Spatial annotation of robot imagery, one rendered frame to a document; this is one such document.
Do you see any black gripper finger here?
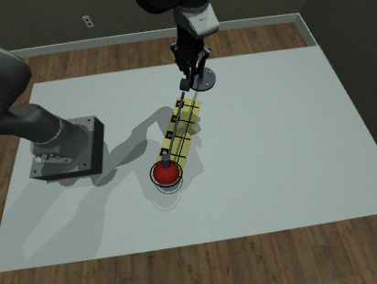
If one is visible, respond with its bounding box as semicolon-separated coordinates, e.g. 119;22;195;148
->
170;41;190;79
190;46;210;88

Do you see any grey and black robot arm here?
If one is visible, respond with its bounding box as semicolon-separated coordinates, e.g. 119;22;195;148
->
0;0;220;164

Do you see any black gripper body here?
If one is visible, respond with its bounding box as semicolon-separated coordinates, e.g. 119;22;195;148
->
177;24;205;54

